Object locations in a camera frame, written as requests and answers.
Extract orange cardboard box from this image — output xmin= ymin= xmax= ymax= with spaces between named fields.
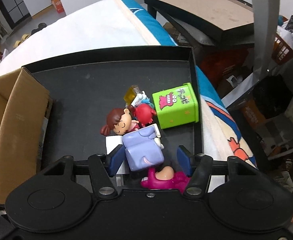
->
xmin=51 ymin=0 xmax=64 ymax=13

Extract green cube toy box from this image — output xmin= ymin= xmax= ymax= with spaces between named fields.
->
xmin=152 ymin=82 xmax=199 ymax=129

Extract purple block figure toy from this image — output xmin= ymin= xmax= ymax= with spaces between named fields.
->
xmin=122 ymin=124 xmax=164 ymax=172

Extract black slippers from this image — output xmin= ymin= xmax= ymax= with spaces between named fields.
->
xmin=31 ymin=23 xmax=47 ymax=35

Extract magenta bear toy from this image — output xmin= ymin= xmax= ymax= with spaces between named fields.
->
xmin=141 ymin=166 xmax=190 ymax=193

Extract blue cartoon mattress cover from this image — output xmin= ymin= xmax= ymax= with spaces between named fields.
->
xmin=122 ymin=0 xmax=257 ymax=167

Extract red storage basket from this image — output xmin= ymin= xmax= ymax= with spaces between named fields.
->
xmin=271 ymin=34 xmax=293 ymax=66

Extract white USB wall charger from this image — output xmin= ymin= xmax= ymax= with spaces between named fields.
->
xmin=105 ymin=135 xmax=130 ymax=187

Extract brown cardboard box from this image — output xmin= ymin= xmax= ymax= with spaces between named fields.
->
xmin=0 ymin=68 xmax=53 ymax=205

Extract brown-haired girl figurine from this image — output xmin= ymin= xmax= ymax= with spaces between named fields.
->
xmin=100 ymin=103 xmax=158 ymax=137

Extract yellow slippers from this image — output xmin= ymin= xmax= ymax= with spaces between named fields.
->
xmin=13 ymin=34 xmax=30 ymax=48

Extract black shallow tray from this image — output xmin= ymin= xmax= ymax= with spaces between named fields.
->
xmin=26 ymin=46 xmax=198 ymax=167

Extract white desk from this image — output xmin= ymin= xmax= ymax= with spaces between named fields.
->
xmin=222 ymin=0 xmax=280 ymax=109

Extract black side table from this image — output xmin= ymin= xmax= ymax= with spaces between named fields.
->
xmin=144 ymin=0 xmax=254 ymax=45

